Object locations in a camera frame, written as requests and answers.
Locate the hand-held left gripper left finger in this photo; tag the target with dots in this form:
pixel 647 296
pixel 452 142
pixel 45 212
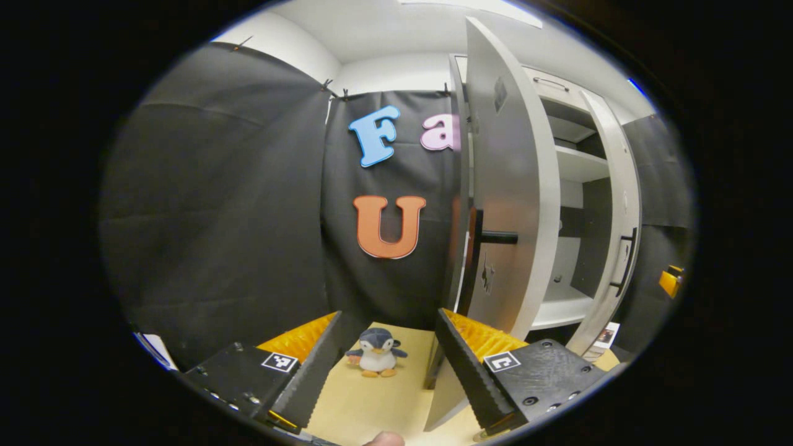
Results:
pixel 313 378

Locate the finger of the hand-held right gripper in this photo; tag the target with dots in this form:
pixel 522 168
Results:
pixel 669 284

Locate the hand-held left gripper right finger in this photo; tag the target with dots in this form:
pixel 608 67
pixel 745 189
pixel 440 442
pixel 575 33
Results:
pixel 474 378

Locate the white cabinet door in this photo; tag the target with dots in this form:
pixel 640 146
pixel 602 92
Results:
pixel 514 186
pixel 622 186

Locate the white and grey cabinet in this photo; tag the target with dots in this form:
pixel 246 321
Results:
pixel 579 164

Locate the white cabinet drawer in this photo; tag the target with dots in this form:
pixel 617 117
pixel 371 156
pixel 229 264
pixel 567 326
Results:
pixel 551 90

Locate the penguin plush toy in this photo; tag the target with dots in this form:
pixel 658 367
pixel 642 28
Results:
pixel 376 356

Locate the black backdrop cloth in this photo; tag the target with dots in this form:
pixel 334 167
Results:
pixel 217 204

